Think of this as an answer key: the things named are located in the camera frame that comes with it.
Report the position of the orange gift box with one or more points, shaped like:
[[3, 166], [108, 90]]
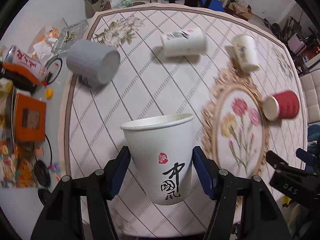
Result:
[[29, 119]]

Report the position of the floral patterned table mat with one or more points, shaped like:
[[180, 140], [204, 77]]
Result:
[[227, 103]]

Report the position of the grey ribbed plastic mug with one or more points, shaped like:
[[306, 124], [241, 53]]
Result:
[[95, 64]]

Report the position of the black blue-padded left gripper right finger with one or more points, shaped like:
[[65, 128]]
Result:
[[261, 217]]

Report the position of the white paper cup with barcode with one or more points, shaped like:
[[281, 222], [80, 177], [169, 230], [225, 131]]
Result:
[[190, 41]]

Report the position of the red corrugated paper cup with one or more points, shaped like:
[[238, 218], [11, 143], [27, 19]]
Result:
[[284, 105]]

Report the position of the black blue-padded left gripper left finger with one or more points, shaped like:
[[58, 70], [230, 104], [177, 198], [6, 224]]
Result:
[[61, 216]]

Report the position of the red white snack package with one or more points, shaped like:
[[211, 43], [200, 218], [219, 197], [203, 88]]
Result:
[[15, 60]]

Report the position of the yellow bottle cap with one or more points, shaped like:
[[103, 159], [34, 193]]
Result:
[[49, 93]]

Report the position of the clear glass tray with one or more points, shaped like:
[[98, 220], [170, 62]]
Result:
[[68, 36]]

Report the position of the small white calligraphy paper cup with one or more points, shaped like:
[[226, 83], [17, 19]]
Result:
[[246, 52]]

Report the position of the black round cap with cable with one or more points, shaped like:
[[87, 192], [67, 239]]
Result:
[[42, 173]]

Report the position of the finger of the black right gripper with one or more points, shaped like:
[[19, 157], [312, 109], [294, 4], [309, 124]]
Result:
[[302, 186]]

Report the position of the yellow plastic bag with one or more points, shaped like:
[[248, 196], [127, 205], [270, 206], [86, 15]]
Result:
[[5, 88]]

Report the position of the white paper cup with calligraphy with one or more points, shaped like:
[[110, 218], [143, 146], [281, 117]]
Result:
[[161, 149]]

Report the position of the colourful snack bag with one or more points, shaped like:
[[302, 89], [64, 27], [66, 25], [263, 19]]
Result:
[[17, 170]]

